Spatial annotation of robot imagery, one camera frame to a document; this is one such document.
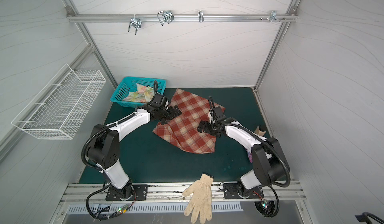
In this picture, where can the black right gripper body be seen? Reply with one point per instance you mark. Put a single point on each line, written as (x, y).
(202, 126)

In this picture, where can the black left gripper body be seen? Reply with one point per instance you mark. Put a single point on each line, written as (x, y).
(169, 114)

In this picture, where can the red plaid skirt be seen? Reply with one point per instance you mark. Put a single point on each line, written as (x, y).
(182, 131)

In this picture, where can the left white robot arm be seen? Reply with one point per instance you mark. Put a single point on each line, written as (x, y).
(102, 150)

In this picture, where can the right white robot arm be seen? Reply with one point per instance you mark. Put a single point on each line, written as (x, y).
(270, 166)

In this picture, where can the green table mat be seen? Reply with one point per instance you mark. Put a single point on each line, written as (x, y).
(147, 158)

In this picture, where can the floral folded skirt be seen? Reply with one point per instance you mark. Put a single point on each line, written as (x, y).
(143, 94)

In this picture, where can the teal plastic basket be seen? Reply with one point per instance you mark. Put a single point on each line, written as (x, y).
(129, 84)

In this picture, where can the purple snack packet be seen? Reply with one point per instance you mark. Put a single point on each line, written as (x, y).
(250, 157)

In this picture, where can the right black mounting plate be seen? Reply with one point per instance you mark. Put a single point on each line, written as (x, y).
(238, 191)

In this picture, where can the black mounting plate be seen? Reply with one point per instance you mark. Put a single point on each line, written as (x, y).
(128, 193)
(238, 191)

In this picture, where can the beige knitted glove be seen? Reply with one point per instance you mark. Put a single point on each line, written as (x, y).
(200, 204)

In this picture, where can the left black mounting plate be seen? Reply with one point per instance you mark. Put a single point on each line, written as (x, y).
(128, 193)

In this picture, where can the metal U-bolt hook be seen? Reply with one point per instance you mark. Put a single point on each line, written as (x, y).
(135, 24)

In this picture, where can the metal double hook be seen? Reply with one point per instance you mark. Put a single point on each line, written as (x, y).
(165, 16)

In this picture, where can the white ventilation grille strip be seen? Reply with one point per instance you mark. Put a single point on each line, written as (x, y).
(148, 208)

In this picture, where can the small metal clip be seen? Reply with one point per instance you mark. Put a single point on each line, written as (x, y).
(201, 16)

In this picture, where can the white wire wall basket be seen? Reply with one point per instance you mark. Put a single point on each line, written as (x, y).
(58, 110)

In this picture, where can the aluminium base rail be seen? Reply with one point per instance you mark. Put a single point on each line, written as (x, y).
(172, 192)

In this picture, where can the metal bracket with screws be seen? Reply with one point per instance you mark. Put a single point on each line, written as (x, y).
(273, 18)

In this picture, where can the horizontal aluminium rail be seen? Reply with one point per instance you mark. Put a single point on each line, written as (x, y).
(179, 18)

